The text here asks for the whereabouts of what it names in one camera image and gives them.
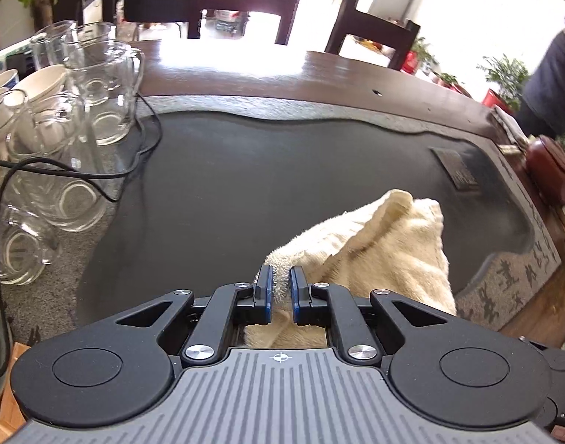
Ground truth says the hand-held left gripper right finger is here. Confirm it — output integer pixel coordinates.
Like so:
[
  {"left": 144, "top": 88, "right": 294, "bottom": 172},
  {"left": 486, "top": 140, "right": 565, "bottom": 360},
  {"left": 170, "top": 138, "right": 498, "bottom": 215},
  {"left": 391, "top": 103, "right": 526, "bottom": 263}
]
[{"left": 289, "top": 266, "right": 452, "bottom": 365}]

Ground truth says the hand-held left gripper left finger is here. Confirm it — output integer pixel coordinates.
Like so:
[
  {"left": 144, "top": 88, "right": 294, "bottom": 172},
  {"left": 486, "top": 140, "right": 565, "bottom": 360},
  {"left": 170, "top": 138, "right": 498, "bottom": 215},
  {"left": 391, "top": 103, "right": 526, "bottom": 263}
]
[{"left": 117, "top": 265, "right": 273, "bottom": 365}]

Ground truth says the cream terry towel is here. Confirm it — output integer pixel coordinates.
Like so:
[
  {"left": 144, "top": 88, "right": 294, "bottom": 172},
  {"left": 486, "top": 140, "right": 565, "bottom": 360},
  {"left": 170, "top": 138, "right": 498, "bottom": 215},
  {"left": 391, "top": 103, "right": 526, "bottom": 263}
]
[{"left": 243, "top": 189, "right": 458, "bottom": 349}]

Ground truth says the dark stone tea tray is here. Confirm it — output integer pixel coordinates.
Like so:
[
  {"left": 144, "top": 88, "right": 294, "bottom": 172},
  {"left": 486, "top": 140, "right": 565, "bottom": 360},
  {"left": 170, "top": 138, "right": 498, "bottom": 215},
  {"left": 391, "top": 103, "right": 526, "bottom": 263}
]
[{"left": 0, "top": 95, "right": 563, "bottom": 347}]

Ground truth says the large clear glass cup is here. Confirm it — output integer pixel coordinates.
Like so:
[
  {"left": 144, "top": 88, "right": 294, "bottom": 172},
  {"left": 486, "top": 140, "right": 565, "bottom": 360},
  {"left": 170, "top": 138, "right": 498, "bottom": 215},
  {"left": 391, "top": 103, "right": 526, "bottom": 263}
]
[{"left": 7, "top": 92, "right": 111, "bottom": 233}]

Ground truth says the small potted plant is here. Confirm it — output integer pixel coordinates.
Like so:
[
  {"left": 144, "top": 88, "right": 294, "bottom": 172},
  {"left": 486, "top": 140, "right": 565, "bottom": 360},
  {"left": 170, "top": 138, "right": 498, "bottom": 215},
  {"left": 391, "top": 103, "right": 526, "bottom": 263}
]
[{"left": 436, "top": 71, "right": 473, "bottom": 99}]

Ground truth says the small plant in red pot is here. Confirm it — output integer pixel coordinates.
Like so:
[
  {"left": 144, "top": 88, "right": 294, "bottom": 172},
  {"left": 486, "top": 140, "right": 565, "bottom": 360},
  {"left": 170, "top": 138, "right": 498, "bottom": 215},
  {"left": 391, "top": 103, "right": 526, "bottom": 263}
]
[{"left": 401, "top": 37, "right": 439, "bottom": 75}]

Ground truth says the grey folded cloth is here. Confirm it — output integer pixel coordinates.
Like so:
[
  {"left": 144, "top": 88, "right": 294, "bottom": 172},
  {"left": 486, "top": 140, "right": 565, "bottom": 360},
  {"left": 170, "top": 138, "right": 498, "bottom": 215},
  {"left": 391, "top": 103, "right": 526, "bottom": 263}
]
[{"left": 490, "top": 105, "right": 529, "bottom": 147}]

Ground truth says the light wooden box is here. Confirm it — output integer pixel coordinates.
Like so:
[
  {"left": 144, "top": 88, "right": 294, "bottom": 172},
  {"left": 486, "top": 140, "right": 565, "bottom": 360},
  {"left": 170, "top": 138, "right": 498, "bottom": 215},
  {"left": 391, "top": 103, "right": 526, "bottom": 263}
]
[{"left": 0, "top": 342, "right": 34, "bottom": 444}]

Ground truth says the brown clay pot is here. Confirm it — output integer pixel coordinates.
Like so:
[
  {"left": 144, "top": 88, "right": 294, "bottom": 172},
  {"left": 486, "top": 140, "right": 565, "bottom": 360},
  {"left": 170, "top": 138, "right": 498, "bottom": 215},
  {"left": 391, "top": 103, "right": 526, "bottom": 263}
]
[{"left": 527, "top": 135, "right": 565, "bottom": 207}]

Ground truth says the tall fern in red pot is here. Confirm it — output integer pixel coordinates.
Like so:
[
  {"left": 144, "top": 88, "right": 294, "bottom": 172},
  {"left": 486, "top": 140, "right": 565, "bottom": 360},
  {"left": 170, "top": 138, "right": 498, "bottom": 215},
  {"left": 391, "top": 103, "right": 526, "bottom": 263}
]
[{"left": 478, "top": 53, "right": 531, "bottom": 114}]

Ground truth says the person's dark jacket torso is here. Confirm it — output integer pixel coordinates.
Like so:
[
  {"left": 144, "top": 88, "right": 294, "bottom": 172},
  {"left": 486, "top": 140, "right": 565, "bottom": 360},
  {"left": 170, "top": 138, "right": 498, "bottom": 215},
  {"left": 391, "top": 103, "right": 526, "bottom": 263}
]
[{"left": 516, "top": 9, "right": 565, "bottom": 140}]

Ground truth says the black cable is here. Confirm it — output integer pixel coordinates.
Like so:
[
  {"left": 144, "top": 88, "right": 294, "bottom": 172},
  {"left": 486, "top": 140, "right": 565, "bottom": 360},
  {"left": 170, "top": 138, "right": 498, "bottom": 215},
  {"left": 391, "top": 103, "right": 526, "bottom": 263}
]
[{"left": 0, "top": 92, "right": 162, "bottom": 382}]

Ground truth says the glass pitcher with handle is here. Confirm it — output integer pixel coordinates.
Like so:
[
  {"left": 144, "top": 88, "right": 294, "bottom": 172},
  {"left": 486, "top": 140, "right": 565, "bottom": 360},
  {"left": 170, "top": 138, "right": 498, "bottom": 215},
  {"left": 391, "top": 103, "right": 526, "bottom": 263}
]
[{"left": 63, "top": 39, "right": 145, "bottom": 145}]

